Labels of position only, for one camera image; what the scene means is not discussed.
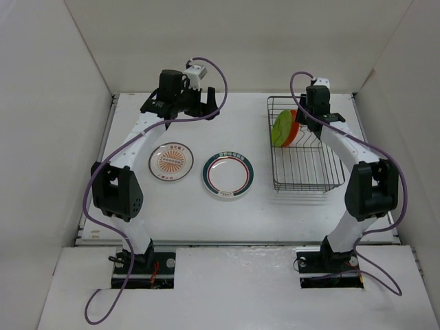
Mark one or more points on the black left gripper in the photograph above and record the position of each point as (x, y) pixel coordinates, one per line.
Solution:
(197, 110)

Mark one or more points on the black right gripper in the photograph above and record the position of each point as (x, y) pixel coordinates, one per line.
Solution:
(300, 118)

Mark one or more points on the orange plastic plate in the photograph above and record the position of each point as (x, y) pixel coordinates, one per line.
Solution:
(294, 128)

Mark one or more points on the green plastic plate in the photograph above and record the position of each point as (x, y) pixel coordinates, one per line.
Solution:
(281, 128)

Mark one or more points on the white plate orange sunburst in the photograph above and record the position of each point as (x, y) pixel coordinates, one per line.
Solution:
(171, 162)

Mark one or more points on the white plate teal rim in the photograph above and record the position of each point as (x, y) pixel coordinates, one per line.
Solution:
(228, 175)

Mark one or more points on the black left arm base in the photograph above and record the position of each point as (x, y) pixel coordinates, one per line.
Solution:
(153, 270)

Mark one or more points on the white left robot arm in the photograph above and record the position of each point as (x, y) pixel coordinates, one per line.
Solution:
(116, 190)

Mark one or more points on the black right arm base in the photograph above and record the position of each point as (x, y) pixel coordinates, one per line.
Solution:
(322, 268)

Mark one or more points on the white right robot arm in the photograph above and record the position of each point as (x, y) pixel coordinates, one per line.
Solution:
(372, 190)

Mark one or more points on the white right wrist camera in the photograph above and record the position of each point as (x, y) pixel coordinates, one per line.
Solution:
(320, 81)

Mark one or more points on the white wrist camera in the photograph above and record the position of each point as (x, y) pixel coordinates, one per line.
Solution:
(320, 81)
(195, 74)

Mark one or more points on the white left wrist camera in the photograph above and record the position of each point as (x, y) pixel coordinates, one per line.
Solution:
(195, 74)

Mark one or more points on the grey wire dish rack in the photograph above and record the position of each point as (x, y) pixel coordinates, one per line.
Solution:
(306, 164)

